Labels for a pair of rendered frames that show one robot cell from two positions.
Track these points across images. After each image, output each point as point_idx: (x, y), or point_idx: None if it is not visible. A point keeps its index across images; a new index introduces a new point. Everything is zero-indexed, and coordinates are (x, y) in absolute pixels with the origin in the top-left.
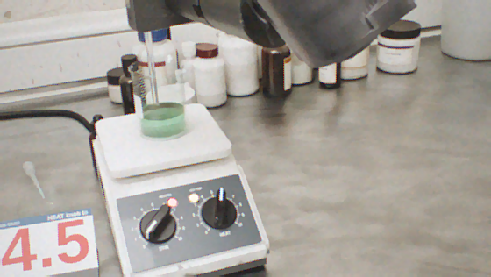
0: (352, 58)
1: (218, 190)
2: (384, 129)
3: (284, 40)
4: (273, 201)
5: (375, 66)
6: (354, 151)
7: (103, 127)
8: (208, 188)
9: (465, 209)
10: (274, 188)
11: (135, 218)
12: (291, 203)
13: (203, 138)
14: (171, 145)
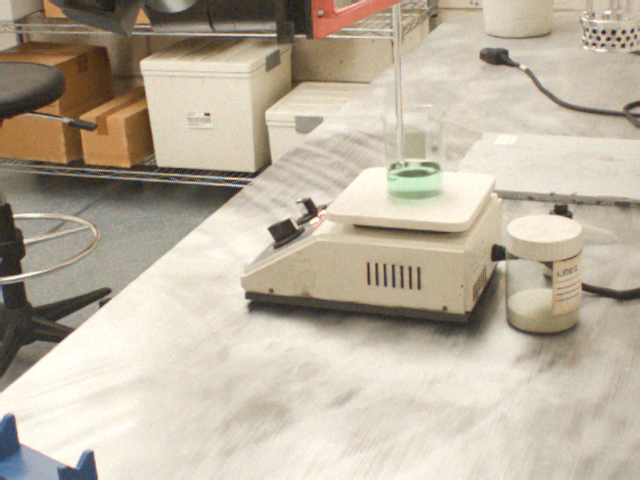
0: (72, 21)
1: (290, 216)
2: None
3: (137, 18)
4: (337, 338)
5: None
6: (364, 436)
7: (469, 175)
8: (315, 225)
9: (128, 436)
10: (360, 348)
11: (329, 204)
12: (316, 346)
13: (366, 205)
14: (374, 191)
